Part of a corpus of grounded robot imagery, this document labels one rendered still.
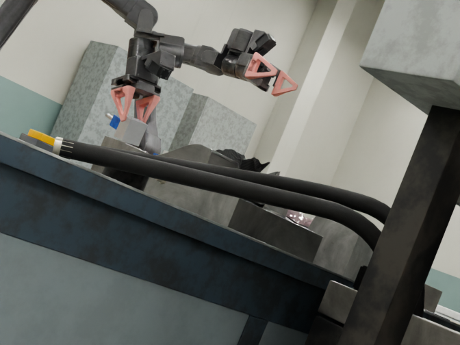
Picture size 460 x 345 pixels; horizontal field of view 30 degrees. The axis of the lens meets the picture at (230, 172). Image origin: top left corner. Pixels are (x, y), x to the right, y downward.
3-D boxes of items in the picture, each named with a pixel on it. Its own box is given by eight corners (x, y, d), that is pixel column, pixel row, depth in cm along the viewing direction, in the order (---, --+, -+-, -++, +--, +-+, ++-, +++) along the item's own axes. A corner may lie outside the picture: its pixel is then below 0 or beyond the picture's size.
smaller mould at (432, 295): (349, 280, 244) (358, 257, 244) (378, 292, 254) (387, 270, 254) (404, 302, 229) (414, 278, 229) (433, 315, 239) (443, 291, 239)
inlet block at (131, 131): (94, 122, 202) (103, 100, 201) (111, 127, 205) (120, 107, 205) (121, 140, 192) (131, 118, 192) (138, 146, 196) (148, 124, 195)
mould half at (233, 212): (89, 171, 197) (112, 117, 197) (171, 205, 214) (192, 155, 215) (226, 227, 159) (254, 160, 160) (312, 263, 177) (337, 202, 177)
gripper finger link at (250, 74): (292, 68, 215) (264, 61, 221) (276, 56, 209) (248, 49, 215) (281, 92, 214) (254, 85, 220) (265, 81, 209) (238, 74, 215)
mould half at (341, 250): (171, 205, 218) (187, 165, 219) (219, 226, 241) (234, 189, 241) (342, 276, 193) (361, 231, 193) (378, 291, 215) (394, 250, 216)
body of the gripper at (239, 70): (278, 70, 224) (257, 65, 229) (257, 54, 216) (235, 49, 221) (268, 92, 223) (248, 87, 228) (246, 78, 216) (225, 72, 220)
